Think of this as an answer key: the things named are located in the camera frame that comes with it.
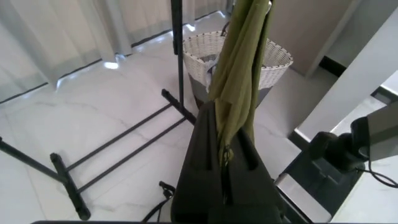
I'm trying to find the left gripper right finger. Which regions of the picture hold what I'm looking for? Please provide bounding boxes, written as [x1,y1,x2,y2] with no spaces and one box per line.
[224,128,285,223]

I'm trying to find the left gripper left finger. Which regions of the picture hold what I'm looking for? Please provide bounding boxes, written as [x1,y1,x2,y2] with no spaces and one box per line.
[170,101,223,223]

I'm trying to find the green garment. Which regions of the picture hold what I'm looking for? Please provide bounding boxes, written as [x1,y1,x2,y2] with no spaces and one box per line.
[207,0,276,167]

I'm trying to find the heap of clothes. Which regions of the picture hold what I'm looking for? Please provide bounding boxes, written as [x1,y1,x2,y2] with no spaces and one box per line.
[201,54,219,93]

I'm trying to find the white laundry basket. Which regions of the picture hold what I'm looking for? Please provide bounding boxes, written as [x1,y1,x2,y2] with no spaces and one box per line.
[182,21,294,110]

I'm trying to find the black clothes rack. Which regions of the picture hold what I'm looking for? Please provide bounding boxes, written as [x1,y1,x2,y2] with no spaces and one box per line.
[0,0,198,221]

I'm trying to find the white curtain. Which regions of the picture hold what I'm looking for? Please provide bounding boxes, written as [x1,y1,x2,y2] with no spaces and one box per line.
[0,0,231,104]

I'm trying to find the black cable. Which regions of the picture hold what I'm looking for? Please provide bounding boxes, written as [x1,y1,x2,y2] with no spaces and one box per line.
[354,157,398,189]
[142,180,177,223]

